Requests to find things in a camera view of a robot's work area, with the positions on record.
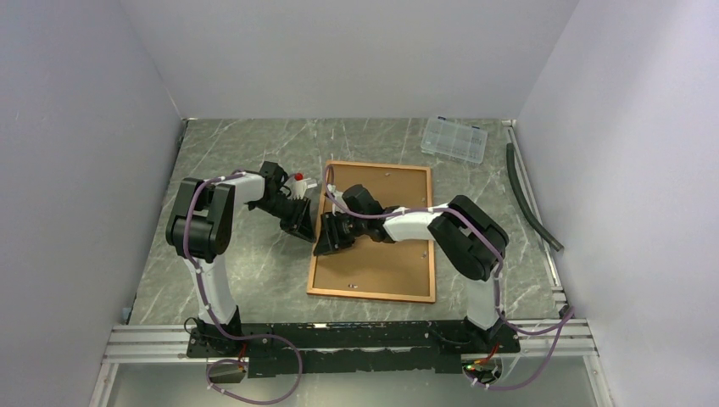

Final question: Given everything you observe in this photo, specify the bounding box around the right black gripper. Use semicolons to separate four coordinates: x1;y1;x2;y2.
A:
313;211;366;257

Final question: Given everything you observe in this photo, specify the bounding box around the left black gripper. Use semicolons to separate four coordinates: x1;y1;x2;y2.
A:
250;193;317;243

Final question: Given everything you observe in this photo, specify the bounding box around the wooden picture frame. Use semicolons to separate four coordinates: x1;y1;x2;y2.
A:
306;160;438;304

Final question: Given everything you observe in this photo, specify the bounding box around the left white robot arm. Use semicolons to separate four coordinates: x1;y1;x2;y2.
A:
165;161;317;356

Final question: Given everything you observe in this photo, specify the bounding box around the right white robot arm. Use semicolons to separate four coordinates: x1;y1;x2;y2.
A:
313;184;509;352

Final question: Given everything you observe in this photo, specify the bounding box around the clear plastic organizer box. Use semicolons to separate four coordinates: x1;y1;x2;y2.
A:
420;116;488;164

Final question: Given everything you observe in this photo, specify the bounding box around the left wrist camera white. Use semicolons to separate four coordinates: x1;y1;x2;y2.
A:
288;173;318;199

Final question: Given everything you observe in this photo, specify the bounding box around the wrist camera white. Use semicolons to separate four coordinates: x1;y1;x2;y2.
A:
325;183;346;214
288;173;318;199

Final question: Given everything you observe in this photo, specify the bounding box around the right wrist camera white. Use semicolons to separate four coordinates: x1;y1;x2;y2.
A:
325;183;346;214

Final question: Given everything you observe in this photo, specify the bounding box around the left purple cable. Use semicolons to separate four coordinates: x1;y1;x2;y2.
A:
182;170;305;407

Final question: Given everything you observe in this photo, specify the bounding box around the purple cable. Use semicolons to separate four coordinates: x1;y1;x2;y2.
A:
182;170;305;407
321;164;577;393

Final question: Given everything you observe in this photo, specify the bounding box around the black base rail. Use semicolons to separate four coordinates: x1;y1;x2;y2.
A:
186;320;521;378

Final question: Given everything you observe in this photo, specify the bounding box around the dark green hose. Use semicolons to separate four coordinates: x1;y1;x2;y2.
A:
505;142;565;252

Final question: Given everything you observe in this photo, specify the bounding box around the aluminium extrusion rail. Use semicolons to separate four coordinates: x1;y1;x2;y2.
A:
103;325;190;364

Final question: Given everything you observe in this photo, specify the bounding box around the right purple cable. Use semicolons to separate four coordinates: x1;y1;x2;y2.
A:
321;164;577;393

